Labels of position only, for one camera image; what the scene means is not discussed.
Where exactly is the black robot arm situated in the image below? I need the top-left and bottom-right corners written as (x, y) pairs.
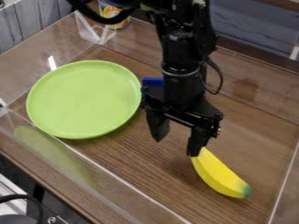
top-left (67, 0), bottom-right (224, 157)

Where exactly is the yellow toy banana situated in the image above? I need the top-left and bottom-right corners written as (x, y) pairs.
top-left (192, 148), bottom-right (254, 199)

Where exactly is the clear acrylic front barrier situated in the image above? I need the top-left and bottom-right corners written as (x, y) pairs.
top-left (0, 104), bottom-right (192, 224)

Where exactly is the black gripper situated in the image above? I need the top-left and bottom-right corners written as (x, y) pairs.
top-left (142, 88), bottom-right (225, 157)

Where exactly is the green plate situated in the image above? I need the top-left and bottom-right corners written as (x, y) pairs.
top-left (26, 60), bottom-right (142, 139)

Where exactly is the blue rectangular block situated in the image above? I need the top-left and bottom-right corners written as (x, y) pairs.
top-left (142, 77), bottom-right (206, 100)

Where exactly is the clear acrylic corner bracket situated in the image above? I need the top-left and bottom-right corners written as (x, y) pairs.
top-left (75, 10), bottom-right (118, 46)

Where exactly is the yellow labelled tin can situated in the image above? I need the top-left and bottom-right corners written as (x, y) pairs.
top-left (98, 0), bottom-right (131, 30)

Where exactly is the black cable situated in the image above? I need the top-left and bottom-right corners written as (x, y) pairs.
top-left (0, 193), bottom-right (45, 224)

